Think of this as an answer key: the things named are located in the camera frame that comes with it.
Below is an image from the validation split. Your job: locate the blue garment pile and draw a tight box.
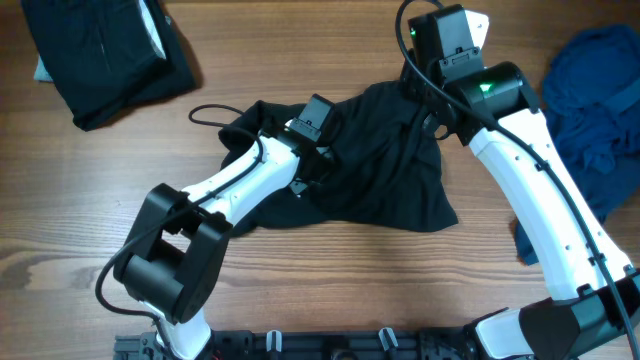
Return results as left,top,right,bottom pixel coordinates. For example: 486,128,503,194
513,23,640,266

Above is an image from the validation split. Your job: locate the black mounting rail base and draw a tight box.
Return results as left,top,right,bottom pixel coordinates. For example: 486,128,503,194
113,327,481,360

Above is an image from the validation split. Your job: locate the black t-shirt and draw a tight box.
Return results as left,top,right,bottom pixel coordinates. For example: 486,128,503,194
232,82,458,237

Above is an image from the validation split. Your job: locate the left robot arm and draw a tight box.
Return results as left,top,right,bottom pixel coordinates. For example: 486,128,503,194
105,95,335,359

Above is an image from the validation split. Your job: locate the folded black garment stack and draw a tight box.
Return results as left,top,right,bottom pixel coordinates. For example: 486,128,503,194
21,0,196,131

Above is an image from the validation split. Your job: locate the folded grey garment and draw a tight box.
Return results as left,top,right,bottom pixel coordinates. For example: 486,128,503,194
33,57,53,83

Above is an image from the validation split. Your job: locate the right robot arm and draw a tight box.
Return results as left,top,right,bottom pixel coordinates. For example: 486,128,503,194
395,5,639,359

